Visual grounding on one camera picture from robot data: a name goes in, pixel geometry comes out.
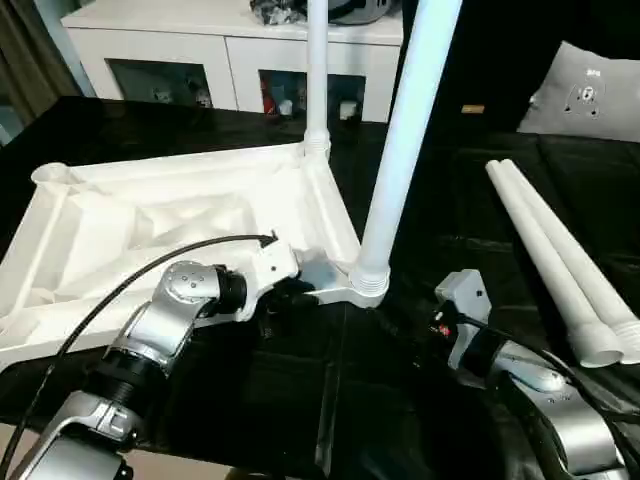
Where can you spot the white plastic table top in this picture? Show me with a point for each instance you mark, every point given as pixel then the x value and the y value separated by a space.
pixel 150 220

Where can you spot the white plastic table leg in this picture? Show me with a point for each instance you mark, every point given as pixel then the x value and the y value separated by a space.
pixel 410 130
pixel 317 70
pixel 550 260
pixel 590 265

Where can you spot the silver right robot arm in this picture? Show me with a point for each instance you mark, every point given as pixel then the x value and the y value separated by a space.
pixel 560 410

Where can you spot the black work mat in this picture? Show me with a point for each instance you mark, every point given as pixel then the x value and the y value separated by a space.
pixel 350 400

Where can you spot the white cabinet with glass doors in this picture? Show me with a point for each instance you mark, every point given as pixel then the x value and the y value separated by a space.
pixel 180 50

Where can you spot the dark clutter pile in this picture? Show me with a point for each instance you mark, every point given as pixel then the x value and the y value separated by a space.
pixel 278 10

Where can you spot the black cabinet with gold label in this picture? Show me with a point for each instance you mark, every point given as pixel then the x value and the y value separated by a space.
pixel 500 60

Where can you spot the grey brown curtain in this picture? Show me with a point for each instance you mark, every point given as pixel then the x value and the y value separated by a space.
pixel 28 55

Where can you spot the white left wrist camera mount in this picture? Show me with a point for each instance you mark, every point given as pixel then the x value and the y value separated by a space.
pixel 270 265

